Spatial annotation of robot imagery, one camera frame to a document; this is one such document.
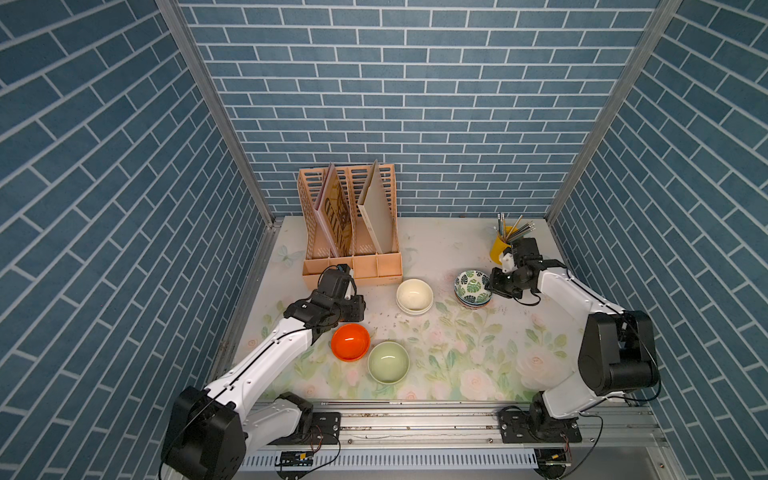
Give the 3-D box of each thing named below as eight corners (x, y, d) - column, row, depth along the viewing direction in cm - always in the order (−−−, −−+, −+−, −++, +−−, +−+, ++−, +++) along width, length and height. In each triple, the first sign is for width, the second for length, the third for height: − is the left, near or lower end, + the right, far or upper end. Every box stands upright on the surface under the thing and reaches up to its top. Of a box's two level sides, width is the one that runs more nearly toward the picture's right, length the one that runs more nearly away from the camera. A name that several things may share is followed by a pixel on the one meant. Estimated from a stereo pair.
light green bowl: (367, 386, 82) (366, 380, 77) (370, 348, 89) (369, 341, 84) (410, 386, 82) (410, 381, 78) (409, 348, 89) (409, 341, 84)
